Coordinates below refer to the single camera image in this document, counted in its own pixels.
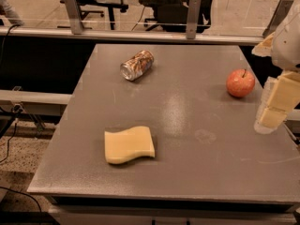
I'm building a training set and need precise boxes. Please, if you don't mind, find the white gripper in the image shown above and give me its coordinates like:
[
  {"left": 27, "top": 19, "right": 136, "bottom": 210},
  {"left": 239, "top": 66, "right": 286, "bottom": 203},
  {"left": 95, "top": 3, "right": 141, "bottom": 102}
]
[{"left": 251, "top": 4, "right": 300, "bottom": 134}]

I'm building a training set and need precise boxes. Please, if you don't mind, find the red apple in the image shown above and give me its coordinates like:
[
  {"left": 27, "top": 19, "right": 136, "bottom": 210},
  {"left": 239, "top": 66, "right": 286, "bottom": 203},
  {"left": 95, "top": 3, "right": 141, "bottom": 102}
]
[{"left": 226, "top": 69, "right": 255, "bottom": 98}]

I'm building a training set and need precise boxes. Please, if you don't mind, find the yellow sponge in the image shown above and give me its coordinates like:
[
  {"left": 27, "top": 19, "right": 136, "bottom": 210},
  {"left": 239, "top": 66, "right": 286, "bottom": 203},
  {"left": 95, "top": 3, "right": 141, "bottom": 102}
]
[{"left": 104, "top": 126, "right": 156, "bottom": 165}]

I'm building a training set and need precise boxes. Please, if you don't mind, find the grey table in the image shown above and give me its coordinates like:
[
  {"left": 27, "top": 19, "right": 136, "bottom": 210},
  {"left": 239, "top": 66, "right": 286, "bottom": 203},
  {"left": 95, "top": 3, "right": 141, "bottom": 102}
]
[{"left": 28, "top": 44, "right": 300, "bottom": 225}]

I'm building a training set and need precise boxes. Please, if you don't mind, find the black office chair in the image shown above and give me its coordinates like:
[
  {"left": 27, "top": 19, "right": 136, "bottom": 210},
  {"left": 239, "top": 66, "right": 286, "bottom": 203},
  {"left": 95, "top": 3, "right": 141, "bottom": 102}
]
[{"left": 139, "top": 0, "right": 213, "bottom": 33}]

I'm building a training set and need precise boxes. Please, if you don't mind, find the crushed soda can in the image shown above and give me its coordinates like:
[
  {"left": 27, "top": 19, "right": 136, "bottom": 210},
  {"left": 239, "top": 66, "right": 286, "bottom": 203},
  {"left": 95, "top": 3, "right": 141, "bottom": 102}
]
[{"left": 120, "top": 50, "right": 154, "bottom": 82}]

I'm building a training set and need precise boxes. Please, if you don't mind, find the metal rail with brackets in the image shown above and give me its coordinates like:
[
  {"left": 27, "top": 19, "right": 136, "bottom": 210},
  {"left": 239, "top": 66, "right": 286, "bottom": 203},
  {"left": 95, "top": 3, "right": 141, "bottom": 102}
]
[{"left": 8, "top": 0, "right": 278, "bottom": 45}]

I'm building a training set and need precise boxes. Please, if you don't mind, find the black cable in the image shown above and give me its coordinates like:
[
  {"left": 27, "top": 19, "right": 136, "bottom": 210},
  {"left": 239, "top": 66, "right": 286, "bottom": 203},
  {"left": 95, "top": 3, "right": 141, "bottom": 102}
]
[{"left": 0, "top": 23, "right": 22, "bottom": 68}]

